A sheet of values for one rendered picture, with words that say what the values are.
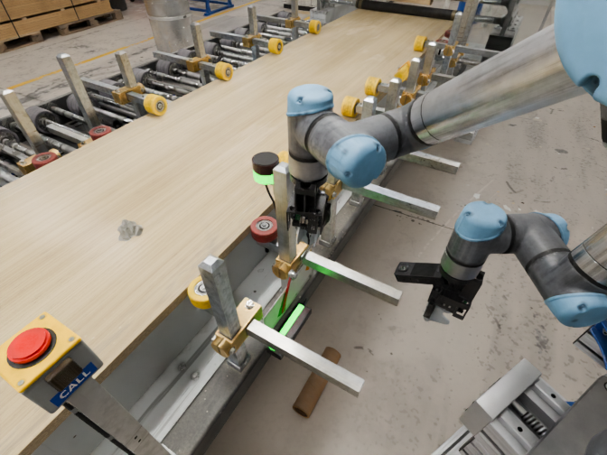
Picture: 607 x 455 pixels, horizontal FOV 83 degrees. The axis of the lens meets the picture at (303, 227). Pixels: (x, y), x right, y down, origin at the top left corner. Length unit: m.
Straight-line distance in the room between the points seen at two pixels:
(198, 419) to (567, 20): 0.92
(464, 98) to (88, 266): 0.91
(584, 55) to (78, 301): 0.95
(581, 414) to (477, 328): 1.36
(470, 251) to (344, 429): 1.12
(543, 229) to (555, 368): 1.41
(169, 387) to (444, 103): 0.94
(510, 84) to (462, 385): 1.54
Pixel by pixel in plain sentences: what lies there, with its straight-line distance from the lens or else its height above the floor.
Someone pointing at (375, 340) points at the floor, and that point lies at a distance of 1.82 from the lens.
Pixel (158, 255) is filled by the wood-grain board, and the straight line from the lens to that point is 0.98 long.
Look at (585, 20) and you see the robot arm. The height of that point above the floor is 1.54.
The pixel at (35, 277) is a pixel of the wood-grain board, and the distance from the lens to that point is 1.09.
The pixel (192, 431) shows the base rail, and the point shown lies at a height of 0.70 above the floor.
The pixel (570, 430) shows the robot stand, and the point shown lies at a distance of 0.68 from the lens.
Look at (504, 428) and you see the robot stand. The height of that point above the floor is 0.98.
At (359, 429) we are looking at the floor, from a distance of 1.66.
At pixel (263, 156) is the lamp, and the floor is 1.17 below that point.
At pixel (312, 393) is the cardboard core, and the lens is 1.60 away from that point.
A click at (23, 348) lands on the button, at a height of 1.23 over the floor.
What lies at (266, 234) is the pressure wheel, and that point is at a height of 0.91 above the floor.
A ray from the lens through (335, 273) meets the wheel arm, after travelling 0.93.
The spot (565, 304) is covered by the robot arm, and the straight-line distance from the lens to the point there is 0.66.
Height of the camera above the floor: 1.58
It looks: 44 degrees down
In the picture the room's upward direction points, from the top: straight up
